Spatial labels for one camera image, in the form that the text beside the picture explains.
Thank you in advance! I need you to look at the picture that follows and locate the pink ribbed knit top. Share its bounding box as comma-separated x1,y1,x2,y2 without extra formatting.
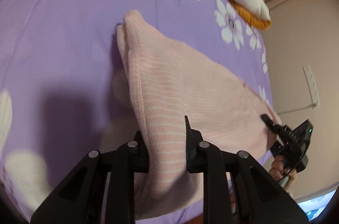
100,9,283,221

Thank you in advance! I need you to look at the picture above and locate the right hand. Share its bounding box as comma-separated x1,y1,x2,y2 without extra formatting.
268,155,297,192

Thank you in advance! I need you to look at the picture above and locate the purple floral bed sheet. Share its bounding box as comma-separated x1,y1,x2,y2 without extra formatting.
1,0,272,220

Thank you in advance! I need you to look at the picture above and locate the white wall power strip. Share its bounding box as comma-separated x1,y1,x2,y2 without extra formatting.
303,65,321,108

